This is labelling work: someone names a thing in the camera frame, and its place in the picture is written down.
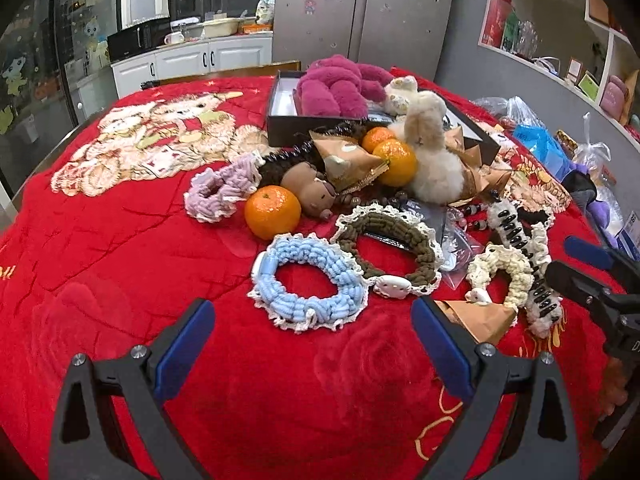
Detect gold snack packet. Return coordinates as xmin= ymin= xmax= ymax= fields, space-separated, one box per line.
xmin=309 ymin=131 xmax=388 ymax=191
xmin=445 ymin=127 xmax=512 ymax=197
xmin=434 ymin=300 xmax=518 ymax=345

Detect brown bead bracelet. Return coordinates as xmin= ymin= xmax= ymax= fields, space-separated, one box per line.
xmin=336 ymin=187 xmax=416 ymax=216

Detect white fluffy hair claw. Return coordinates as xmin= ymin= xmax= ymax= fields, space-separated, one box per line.
xmin=487 ymin=200 xmax=563 ymax=338

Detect glass jars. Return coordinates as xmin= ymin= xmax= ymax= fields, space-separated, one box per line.
xmin=515 ymin=21 xmax=540 ymax=58

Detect small cream plush bear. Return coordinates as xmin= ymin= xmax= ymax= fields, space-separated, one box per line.
xmin=384 ymin=76 xmax=419 ymax=116

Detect green box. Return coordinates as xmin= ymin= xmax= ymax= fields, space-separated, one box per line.
xmin=501 ymin=10 xmax=521 ymax=51

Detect brown capybara plush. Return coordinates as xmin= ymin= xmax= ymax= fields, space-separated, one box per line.
xmin=280 ymin=162 xmax=337 ymax=219

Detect purple knitted scrunchie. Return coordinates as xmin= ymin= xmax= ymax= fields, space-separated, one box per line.
xmin=184 ymin=154 xmax=266 ymax=223

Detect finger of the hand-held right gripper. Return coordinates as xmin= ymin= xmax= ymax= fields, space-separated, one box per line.
xmin=564 ymin=235 xmax=640 ymax=292
xmin=544 ymin=260 xmax=618 ymax=322

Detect magenta plush toy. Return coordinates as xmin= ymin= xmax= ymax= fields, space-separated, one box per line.
xmin=298 ymin=55 xmax=396 ymax=118

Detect black lace-trimmed scrunchie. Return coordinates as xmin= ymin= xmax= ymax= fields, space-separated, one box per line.
xmin=510 ymin=199 xmax=557 ymax=231

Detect black cardboard box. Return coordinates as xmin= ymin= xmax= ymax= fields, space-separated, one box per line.
xmin=266 ymin=70 xmax=501 ymax=166

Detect cream plastic basin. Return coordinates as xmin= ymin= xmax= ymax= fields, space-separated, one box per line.
xmin=200 ymin=17 xmax=243 ymax=38

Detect blue knitted scrunchie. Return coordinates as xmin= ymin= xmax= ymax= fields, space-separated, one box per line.
xmin=248 ymin=233 xmax=371 ymax=333

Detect red gift box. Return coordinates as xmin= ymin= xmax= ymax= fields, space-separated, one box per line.
xmin=482 ymin=0 xmax=513 ymax=50

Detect pink case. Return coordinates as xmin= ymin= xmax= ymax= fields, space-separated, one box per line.
xmin=600 ymin=75 xmax=629 ymax=118

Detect glass door with stickers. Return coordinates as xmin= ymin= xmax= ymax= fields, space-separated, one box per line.
xmin=0 ymin=0 xmax=121 ymax=171

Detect black white bead bracelet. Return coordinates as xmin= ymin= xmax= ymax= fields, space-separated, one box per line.
xmin=447 ymin=190 xmax=501 ymax=233

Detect black microwave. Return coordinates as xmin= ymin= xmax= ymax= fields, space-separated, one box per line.
xmin=107 ymin=17 xmax=172 ymax=63

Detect beige fluffy plush toy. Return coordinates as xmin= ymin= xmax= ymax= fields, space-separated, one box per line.
xmin=402 ymin=91 xmax=466 ymax=204

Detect olive brown lace scrunchie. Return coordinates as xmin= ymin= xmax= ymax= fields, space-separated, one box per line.
xmin=330 ymin=205 xmax=446 ymax=301

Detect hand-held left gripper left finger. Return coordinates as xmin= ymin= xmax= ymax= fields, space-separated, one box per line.
xmin=48 ymin=298 xmax=217 ymax=480

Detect dark brown spiral hair tie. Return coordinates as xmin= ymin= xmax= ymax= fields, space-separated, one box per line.
xmin=257 ymin=120 xmax=368 ymax=188

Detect red printed blanket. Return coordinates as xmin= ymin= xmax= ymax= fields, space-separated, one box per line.
xmin=0 ymin=67 xmax=640 ymax=480

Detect cream knitted scrunchie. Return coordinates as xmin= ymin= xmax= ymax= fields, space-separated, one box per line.
xmin=466 ymin=244 xmax=536 ymax=311

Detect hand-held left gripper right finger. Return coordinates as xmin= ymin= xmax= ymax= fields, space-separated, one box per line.
xmin=410 ymin=296 xmax=581 ymax=480

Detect orange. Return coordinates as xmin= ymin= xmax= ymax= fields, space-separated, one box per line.
xmin=373 ymin=138 xmax=418 ymax=187
xmin=361 ymin=126 xmax=397 ymax=153
xmin=244 ymin=186 xmax=302 ymax=241

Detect green framed card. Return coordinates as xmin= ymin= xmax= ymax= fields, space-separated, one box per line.
xmin=575 ymin=71 xmax=602 ymax=102

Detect blue plastic bag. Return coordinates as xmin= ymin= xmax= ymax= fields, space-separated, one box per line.
xmin=512 ymin=122 xmax=571 ymax=181

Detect white kitchen cabinet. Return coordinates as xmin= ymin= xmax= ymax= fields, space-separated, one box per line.
xmin=110 ymin=32 xmax=275 ymax=98

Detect tied clear plastic bag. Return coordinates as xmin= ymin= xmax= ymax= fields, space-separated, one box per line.
xmin=575 ymin=112 xmax=615 ymax=163

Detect purple cloth item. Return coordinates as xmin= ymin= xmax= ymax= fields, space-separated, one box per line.
xmin=565 ymin=160 xmax=615 ymax=233

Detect person's right hand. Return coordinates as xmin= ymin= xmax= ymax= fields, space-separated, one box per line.
xmin=600 ymin=355 xmax=630 ymax=417

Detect silver refrigerator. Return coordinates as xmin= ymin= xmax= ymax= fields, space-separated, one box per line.
xmin=272 ymin=0 xmax=458 ymax=81

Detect clear plastic zip bag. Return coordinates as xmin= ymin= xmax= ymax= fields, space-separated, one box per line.
xmin=407 ymin=200 xmax=486 ymax=291

